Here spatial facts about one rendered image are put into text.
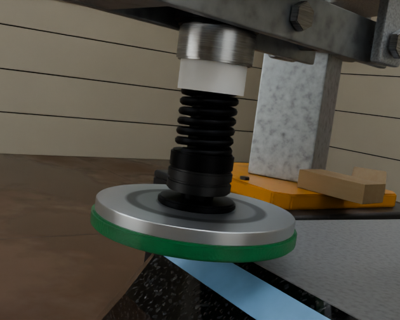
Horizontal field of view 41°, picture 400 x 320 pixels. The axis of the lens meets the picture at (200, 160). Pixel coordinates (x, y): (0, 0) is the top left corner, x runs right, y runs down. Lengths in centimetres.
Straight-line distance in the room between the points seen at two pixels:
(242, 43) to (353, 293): 27
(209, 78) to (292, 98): 103
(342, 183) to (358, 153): 588
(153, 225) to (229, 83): 16
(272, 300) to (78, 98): 647
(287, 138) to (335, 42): 95
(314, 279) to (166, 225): 18
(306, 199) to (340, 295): 84
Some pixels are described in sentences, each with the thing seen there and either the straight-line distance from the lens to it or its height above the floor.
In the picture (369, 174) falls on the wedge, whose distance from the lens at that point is 170.
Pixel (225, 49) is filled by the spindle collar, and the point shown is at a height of 104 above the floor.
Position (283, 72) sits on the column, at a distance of 156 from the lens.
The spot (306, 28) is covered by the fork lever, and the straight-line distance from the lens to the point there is 56.
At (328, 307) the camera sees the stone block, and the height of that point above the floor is 82.
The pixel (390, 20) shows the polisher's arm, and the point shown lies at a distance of 66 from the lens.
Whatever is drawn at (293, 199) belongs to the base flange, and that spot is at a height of 77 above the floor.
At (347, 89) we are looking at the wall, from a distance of 746.
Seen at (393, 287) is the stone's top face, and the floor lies 82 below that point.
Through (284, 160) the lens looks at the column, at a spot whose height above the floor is 84.
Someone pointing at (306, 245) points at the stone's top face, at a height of 82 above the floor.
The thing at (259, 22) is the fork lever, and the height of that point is 107.
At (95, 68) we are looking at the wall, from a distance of 702.
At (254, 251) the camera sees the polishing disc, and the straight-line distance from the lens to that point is 49.
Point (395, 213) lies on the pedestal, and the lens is 159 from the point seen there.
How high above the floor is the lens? 100
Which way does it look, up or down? 7 degrees down
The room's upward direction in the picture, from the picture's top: 7 degrees clockwise
